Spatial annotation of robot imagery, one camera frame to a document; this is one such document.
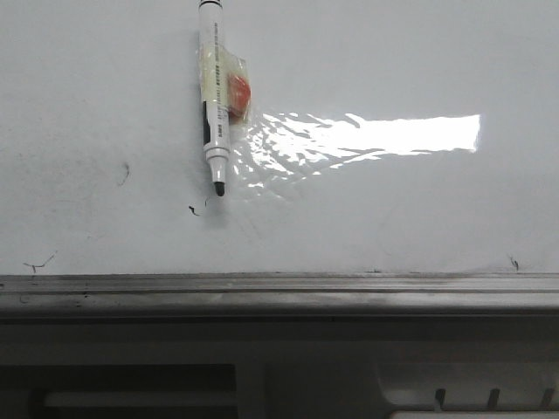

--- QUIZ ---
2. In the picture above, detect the white black whiteboard marker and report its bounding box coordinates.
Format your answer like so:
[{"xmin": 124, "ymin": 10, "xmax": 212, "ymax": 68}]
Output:
[{"xmin": 198, "ymin": 1, "xmax": 251, "ymax": 197}]

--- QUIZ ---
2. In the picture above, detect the white whiteboard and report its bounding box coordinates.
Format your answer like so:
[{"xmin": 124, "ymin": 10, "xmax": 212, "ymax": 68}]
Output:
[{"xmin": 1, "ymin": 1, "xmax": 558, "ymax": 275}]

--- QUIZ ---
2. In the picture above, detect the white plastic tray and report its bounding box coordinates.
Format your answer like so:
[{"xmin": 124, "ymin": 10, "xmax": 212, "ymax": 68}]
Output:
[{"xmin": 1, "ymin": 319, "xmax": 558, "ymax": 418}]

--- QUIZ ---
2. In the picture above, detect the grey aluminium whiteboard frame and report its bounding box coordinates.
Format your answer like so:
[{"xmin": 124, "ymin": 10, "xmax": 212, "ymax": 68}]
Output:
[{"xmin": 1, "ymin": 272, "xmax": 558, "ymax": 322}]

